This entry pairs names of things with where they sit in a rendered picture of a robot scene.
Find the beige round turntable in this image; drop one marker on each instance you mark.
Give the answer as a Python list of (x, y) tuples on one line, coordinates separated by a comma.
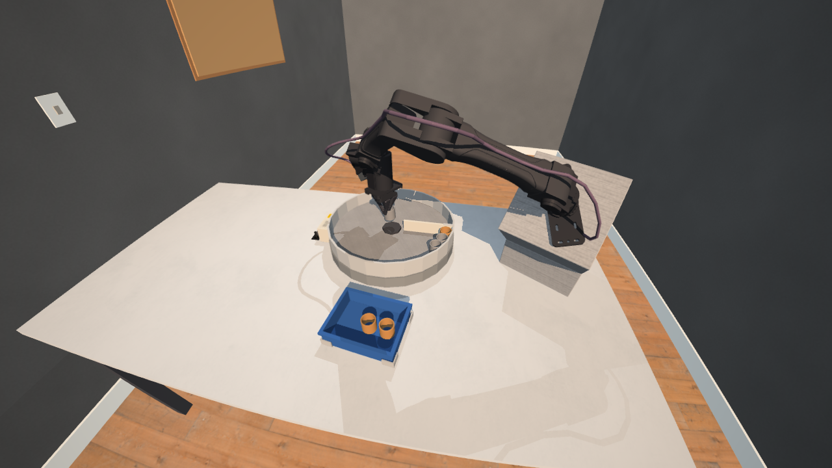
[(378, 252)]

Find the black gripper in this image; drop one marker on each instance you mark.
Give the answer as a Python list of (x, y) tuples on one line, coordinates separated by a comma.
[(385, 191)]

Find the blue open crate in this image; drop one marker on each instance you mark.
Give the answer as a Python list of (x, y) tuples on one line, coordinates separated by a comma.
[(343, 328)]

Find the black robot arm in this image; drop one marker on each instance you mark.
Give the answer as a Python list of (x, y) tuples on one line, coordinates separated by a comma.
[(558, 195)]

